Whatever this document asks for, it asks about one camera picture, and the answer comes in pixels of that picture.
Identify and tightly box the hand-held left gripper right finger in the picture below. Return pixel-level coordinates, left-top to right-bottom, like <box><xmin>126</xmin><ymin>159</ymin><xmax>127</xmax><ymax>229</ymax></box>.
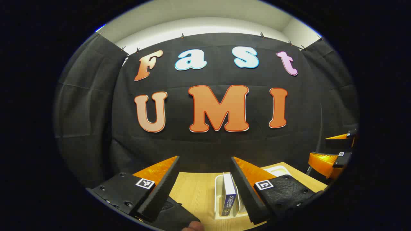
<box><xmin>231</xmin><ymin>157</ymin><xmax>325</xmax><ymax>225</ymax></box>

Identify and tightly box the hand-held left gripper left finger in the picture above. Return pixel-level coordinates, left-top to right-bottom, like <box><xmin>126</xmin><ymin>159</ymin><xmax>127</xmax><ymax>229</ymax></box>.
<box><xmin>92</xmin><ymin>156</ymin><xmax>180</xmax><ymax>223</ymax></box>

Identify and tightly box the blue cover book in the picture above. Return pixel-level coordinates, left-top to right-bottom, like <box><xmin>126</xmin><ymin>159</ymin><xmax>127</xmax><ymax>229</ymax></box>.
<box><xmin>221</xmin><ymin>173</ymin><xmax>239</xmax><ymax>217</ymax></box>

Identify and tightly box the white bookshelf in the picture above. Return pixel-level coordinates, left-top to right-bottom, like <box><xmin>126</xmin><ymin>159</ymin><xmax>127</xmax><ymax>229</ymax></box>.
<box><xmin>214</xmin><ymin>165</ymin><xmax>291</xmax><ymax>220</ymax></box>

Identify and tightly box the black schoolbag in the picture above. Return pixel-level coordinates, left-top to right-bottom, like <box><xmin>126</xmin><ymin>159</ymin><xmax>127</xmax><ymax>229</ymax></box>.
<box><xmin>153</xmin><ymin>195</ymin><xmax>201</xmax><ymax>230</ymax></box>

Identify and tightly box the row of black cloth clips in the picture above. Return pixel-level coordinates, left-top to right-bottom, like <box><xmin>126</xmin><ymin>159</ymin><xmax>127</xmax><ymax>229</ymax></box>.
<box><xmin>120</xmin><ymin>32</ymin><xmax>323</xmax><ymax>52</ymax></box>

